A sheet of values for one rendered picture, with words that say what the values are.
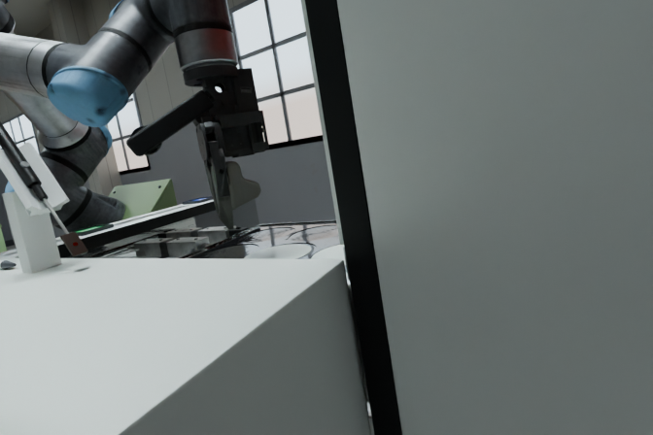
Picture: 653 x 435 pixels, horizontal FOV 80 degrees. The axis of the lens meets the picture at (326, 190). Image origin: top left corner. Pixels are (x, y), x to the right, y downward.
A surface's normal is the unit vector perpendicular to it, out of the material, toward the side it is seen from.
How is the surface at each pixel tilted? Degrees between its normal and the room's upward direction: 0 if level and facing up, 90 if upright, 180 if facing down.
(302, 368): 90
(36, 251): 90
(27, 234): 90
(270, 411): 90
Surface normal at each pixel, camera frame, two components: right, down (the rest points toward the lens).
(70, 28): 0.81, -0.06
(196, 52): -0.07, 0.14
